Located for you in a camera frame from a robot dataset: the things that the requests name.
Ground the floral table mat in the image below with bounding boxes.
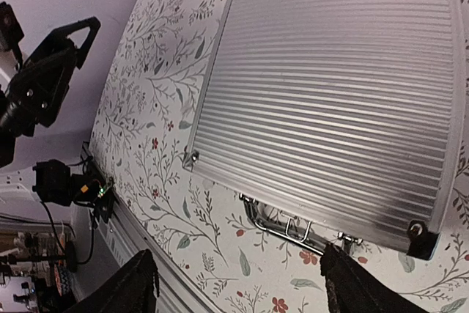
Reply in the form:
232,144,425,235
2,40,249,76
87,0,469,313

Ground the aluminium poker case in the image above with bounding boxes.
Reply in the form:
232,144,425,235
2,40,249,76
182,0,466,260

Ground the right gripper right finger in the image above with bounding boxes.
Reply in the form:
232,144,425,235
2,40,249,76
320,244,426,313

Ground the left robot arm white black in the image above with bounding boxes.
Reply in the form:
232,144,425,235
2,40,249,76
1,5,100,208

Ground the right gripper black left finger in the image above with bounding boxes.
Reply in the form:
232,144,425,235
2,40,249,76
68,249,160,313

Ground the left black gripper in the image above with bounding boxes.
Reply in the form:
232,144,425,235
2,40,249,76
1,16,101,137

